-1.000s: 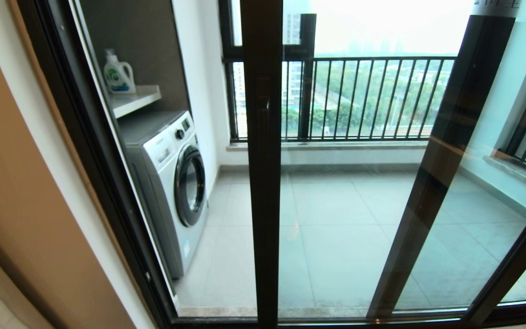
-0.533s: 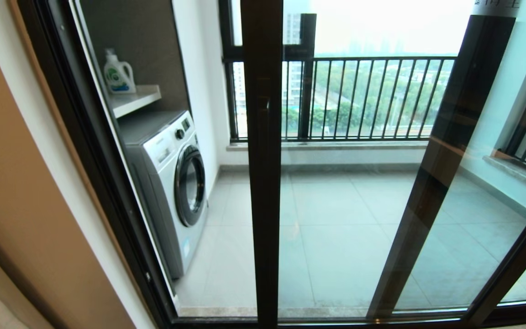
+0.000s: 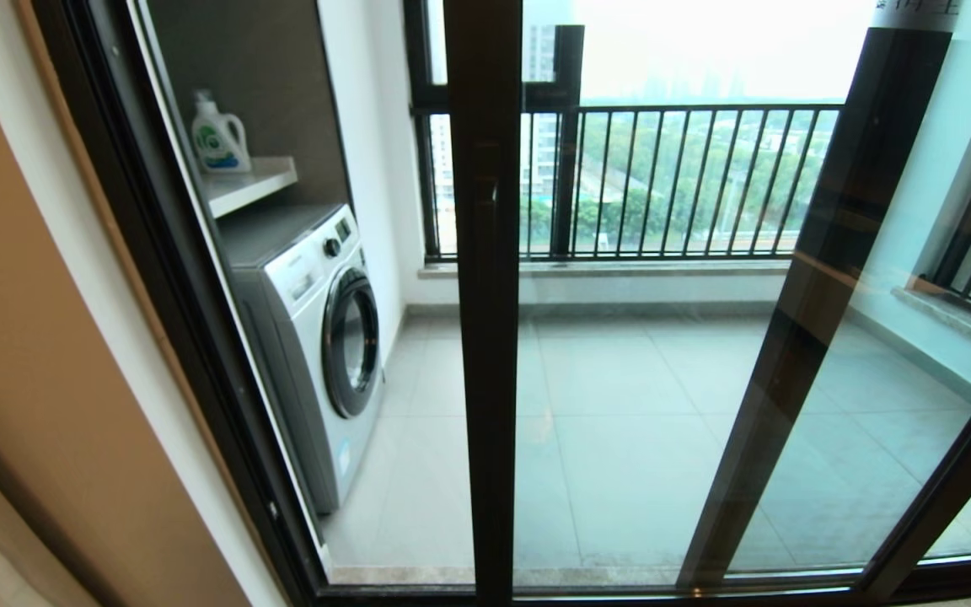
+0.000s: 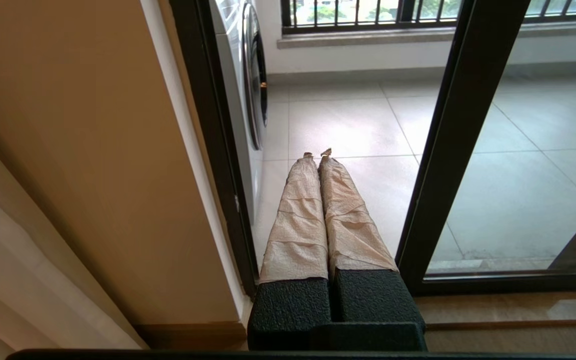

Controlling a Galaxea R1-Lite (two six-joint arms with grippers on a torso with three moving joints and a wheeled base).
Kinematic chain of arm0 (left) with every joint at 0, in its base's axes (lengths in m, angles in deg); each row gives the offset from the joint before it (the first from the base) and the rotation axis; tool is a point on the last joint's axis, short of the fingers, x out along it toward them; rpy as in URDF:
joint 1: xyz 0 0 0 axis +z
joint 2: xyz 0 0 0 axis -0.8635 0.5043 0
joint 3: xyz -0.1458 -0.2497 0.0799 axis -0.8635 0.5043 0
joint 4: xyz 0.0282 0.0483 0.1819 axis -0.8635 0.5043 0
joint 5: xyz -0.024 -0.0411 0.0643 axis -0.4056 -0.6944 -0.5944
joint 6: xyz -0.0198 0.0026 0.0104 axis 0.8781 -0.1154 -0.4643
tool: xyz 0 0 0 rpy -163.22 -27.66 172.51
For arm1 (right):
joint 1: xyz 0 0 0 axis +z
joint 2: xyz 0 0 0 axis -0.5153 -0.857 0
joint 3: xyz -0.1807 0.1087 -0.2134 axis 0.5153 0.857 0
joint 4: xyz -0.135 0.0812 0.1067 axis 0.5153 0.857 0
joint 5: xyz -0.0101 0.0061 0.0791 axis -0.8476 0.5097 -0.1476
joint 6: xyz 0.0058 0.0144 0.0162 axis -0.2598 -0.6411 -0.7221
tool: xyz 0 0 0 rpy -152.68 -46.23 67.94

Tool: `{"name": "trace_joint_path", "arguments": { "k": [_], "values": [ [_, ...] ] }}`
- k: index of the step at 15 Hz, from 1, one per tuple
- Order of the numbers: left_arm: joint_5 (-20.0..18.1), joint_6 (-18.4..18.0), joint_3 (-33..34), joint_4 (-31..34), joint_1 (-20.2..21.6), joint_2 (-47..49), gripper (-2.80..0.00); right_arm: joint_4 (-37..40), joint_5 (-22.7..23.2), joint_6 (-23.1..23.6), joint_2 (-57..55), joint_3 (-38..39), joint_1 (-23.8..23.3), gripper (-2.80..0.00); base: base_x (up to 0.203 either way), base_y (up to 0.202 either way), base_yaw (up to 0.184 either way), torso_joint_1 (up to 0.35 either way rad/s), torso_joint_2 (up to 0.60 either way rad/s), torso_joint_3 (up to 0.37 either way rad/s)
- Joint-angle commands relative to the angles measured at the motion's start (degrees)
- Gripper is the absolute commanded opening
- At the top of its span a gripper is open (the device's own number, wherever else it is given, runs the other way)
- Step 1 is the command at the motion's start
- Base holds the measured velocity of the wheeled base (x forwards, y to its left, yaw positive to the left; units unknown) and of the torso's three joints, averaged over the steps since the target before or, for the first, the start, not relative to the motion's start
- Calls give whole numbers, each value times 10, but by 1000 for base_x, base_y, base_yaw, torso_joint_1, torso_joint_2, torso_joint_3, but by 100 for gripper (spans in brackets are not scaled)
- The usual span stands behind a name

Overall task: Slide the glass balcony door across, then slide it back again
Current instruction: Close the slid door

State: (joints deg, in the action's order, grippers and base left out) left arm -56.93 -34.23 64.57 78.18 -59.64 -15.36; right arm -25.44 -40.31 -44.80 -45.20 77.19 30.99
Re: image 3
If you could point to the dark brown sliding glass door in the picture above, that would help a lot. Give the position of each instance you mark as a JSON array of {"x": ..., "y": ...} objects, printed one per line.
[{"x": 485, "y": 337}]

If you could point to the white wall shelf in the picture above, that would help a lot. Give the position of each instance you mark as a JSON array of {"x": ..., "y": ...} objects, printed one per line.
[{"x": 249, "y": 184}]

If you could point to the white front-load washing machine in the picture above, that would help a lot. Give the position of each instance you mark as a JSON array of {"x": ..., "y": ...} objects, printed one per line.
[{"x": 300, "y": 337}]

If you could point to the dark brown fixed glass panel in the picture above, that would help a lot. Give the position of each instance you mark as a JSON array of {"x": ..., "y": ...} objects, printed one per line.
[{"x": 823, "y": 253}]

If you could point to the white detergent bottle green label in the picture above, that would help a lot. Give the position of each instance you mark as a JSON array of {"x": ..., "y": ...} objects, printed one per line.
[{"x": 217, "y": 136}]

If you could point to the dark window frame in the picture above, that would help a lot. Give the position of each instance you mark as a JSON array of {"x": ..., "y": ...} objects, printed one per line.
[{"x": 568, "y": 169}]

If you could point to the long black balcony railing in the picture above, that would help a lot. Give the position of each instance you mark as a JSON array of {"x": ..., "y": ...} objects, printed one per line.
[{"x": 662, "y": 108}]

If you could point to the long grey stone window sill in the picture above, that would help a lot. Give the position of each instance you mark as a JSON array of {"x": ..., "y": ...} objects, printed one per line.
[{"x": 620, "y": 268}]

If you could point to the short grey stone side sill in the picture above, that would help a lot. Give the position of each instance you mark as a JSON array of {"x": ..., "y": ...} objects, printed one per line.
[{"x": 949, "y": 314}]

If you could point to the black-framed balcony doorway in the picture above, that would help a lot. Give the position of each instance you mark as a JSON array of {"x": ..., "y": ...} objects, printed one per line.
[{"x": 115, "y": 126}]

